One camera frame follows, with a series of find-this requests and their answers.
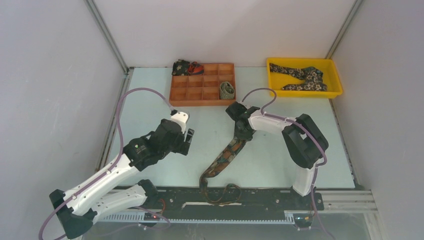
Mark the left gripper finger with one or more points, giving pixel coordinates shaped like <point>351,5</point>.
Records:
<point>189,137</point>
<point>184,148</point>

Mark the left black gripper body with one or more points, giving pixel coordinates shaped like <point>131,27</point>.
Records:
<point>174,147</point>

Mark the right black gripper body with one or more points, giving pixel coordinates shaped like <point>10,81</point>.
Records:
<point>245,134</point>

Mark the green orange patterned tie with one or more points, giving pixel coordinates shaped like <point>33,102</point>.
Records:
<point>218,165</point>

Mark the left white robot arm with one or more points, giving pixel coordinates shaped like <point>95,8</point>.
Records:
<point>79,208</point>

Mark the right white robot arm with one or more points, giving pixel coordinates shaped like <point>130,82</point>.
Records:
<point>305,142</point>

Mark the rolled olive green tie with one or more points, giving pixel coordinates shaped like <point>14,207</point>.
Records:
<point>226,91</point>

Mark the orange compartment tray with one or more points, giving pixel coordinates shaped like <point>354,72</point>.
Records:
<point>203,90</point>

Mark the rolled red black tie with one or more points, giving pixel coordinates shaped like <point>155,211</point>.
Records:
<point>195,69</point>

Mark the rolled black floral tie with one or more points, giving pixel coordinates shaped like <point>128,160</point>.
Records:
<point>180,68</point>

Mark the yellow plastic bin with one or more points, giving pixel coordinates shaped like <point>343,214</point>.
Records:
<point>331,78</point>

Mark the dark floral tie in bin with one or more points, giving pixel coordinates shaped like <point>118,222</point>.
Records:
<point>311,77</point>

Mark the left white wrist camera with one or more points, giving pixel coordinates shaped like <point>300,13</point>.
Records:
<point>181,118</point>

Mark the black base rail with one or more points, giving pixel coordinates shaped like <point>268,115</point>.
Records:
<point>248,205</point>

